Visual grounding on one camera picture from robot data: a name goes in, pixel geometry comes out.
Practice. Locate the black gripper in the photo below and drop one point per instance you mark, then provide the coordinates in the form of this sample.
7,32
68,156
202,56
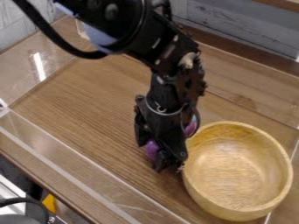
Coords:
164,127

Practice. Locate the purple toy eggplant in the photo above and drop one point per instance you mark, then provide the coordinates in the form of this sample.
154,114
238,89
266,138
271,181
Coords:
152,147

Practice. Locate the light wooden bowl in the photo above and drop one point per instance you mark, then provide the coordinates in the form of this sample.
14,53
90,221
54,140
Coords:
238,173

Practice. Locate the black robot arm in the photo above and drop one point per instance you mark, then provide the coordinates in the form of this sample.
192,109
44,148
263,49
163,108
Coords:
136,27

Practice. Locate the clear acrylic wall panel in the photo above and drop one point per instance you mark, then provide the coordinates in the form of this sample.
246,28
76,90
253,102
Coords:
84,185

